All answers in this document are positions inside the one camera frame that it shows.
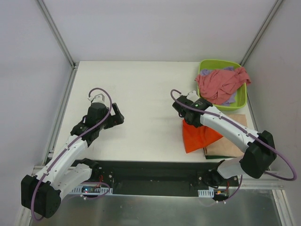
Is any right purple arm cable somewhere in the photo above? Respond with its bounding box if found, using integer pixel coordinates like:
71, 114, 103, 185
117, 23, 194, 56
170, 89, 297, 181

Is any folded beige t shirt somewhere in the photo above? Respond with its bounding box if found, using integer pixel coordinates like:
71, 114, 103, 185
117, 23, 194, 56
205, 114, 247, 157

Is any left aluminium frame post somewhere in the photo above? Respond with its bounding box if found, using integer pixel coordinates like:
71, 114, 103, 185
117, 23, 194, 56
35, 0, 76, 68

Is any green plastic basin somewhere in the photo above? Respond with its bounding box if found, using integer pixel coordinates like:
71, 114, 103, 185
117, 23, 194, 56
198, 59, 247, 111

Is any orange t shirt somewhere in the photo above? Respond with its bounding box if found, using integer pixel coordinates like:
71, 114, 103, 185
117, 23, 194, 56
182, 120, 223, 153

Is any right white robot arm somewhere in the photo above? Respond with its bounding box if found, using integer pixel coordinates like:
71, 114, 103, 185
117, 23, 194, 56
173, 92, 277, 186

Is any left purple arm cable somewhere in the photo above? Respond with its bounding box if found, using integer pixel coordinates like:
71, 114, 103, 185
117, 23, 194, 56
30, 87, 112, 222

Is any left white cable duct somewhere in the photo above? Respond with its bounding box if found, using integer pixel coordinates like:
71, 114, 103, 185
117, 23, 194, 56
69, 186, 113, 195

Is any left aluminium table rail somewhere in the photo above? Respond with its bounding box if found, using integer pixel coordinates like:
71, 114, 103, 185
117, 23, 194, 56
41, 62, 79, 166

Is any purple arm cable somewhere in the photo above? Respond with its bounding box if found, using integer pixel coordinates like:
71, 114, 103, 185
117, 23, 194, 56
170, 89, 297, 181
30, 87, 112, 222

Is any pink t shirt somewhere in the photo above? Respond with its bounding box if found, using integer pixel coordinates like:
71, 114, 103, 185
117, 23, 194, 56
195, 67, 251, 106

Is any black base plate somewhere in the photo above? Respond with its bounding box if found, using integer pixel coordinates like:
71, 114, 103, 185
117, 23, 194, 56
65, 158, 240, 196

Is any right white cable duct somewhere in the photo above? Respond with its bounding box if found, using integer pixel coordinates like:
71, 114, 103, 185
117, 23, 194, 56
198, 189, 214, 198

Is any white cable duct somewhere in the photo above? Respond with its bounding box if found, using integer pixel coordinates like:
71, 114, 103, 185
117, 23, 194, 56
69, 186, 113, 195
198, 189, 214, 198

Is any aluminium frame post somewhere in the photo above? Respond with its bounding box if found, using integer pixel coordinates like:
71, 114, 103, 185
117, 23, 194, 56
240, 0, 284, 66
35, 0, 76, 68

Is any folded dark green t shirt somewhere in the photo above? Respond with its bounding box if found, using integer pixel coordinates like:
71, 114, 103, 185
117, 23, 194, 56
204, 148, 233, 160

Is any right aluminium frame post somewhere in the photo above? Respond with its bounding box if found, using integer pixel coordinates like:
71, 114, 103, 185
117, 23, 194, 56
240, 0, 284, 66

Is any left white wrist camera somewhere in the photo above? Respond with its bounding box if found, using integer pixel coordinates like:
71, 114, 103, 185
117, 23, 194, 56
88, 94, 105, 104

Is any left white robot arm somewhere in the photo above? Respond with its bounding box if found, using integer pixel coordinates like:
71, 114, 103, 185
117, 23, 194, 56
21, 102, 124, 220

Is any lavender t shirt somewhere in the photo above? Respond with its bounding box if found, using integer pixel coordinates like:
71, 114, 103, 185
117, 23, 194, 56
195, 67, 236, 105

